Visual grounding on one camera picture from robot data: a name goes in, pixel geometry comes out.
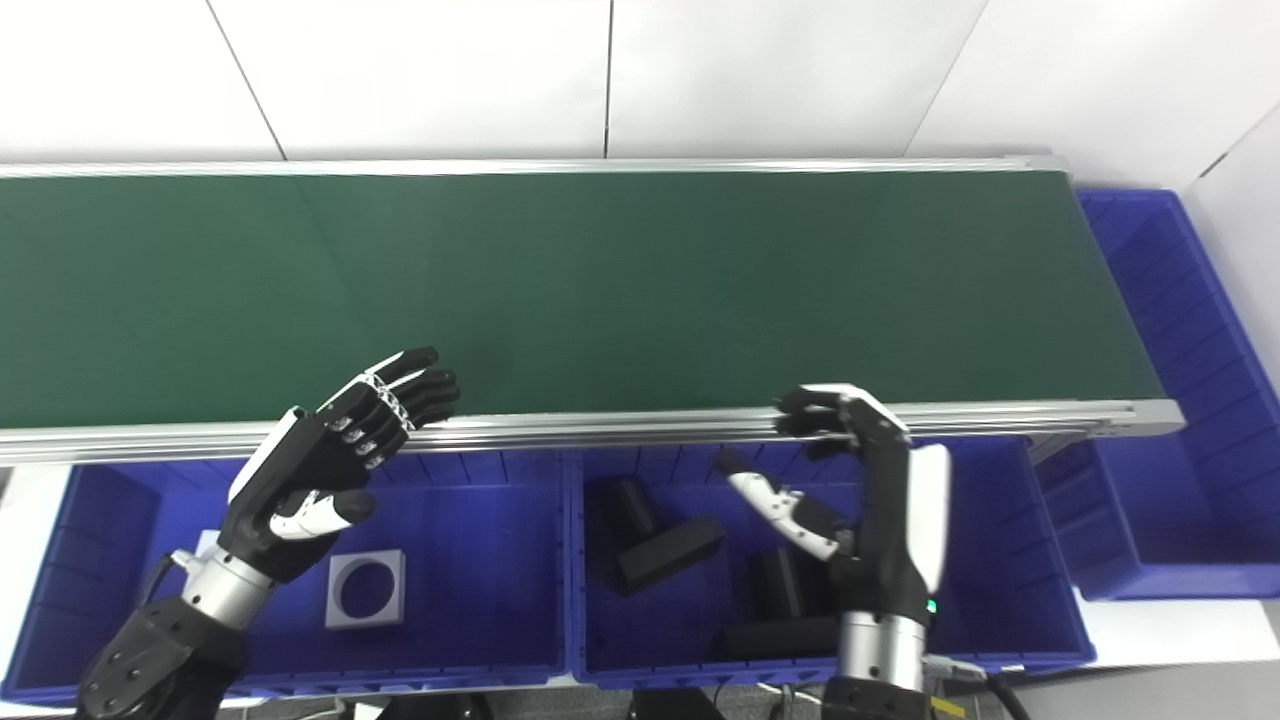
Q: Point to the black part with cylinder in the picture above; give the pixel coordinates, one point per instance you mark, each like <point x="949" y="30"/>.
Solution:
<point x="670" y="555"/>
<point x="780" y="635"/>

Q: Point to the white square part with hole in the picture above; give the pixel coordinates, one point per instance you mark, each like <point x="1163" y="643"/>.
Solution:
<point x="342" y="610"/>
<point x="207" y="545"/>

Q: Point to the green conveyor belt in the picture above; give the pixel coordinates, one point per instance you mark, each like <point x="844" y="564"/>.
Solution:
<point x="600" y="300"/>
<point x="600" y="432"/>

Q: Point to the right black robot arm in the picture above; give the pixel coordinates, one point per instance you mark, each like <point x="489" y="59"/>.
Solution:
<point x="880" y="660"/>

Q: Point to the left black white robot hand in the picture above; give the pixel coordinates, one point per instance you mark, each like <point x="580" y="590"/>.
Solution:
<point x="290" y="470"/>

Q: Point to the blue bin with white parts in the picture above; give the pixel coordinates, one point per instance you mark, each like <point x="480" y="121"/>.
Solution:
<point x="480" y="570"/>

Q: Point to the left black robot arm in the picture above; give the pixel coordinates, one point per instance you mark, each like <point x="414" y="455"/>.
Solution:
<point x="170" y="650"/>

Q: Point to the blue bin with black parts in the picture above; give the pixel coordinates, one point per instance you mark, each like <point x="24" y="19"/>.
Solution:
<point x="1000" y="560"/>

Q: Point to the empty blue bin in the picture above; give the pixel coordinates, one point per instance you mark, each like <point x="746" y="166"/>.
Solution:
<point x="1190" y="400"/>

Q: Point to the black robot body part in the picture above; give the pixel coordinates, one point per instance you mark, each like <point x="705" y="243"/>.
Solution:
<point x="440" y="708"/>
<point x="675" y="706"/>

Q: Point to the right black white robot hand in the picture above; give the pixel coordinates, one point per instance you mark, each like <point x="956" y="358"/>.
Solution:
<point x="890" y="540"/>

